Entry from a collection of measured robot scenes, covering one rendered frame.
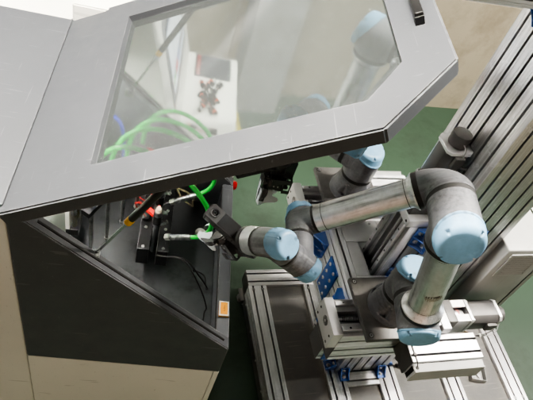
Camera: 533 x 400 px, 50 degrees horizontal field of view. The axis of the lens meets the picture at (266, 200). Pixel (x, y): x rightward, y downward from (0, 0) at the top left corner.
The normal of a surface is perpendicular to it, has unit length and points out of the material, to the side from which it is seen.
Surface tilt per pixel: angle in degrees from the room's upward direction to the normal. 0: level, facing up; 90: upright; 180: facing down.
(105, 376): 90
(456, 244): 83
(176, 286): 0
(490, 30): 90
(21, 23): 0
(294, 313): 0
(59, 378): 90
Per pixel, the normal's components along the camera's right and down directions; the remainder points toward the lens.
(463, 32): 0.18, 0.77
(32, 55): 0.24, -0.64
